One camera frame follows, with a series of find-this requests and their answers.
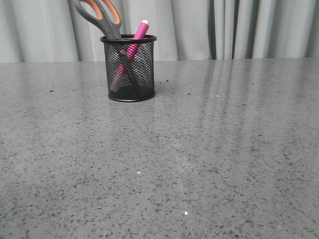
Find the pink marker pen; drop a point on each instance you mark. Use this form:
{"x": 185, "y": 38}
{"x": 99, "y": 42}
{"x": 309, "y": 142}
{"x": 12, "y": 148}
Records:
{"x": 140, "y": 31}

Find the grey orange scissors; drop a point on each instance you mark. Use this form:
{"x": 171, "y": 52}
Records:
{"x": 108, "y": 21}

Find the black mesh pen holder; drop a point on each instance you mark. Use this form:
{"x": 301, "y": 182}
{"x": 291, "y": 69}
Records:
{"x": 142, "y": 65}

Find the grey curtain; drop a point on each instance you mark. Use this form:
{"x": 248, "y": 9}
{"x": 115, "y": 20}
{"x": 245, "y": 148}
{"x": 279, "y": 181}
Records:
{"x": 53, "y": 31}

